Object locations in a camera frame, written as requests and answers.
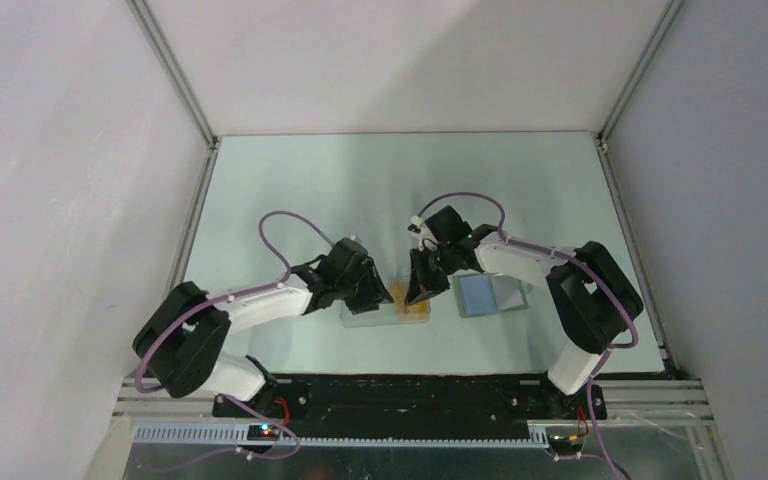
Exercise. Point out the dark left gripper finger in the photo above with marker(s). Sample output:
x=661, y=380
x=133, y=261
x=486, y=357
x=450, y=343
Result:
x=372, y=276
x=365, y=298

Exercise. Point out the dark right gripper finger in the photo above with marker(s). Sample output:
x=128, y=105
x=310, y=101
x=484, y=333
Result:
x=421, y=275
x=441, y=284

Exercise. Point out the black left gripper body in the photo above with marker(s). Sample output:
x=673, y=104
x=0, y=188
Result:
x=346, y=284

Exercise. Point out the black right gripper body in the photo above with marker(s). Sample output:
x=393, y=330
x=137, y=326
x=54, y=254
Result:
x=441, y=259

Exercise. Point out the clear plastic tray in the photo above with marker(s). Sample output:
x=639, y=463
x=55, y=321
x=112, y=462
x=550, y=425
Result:
x=389, y=314

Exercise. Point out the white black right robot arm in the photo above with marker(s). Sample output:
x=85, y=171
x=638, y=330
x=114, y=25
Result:
x=594, y=300

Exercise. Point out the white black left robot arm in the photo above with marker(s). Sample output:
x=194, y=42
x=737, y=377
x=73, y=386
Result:
x=181, y=346

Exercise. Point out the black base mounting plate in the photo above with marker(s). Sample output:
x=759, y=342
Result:
x=422, y=407

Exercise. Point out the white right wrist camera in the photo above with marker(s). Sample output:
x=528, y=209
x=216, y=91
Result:
x=426, y=241

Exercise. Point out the aluminium frame rail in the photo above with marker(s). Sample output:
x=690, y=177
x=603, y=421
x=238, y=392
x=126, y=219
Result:
x=204, y=417

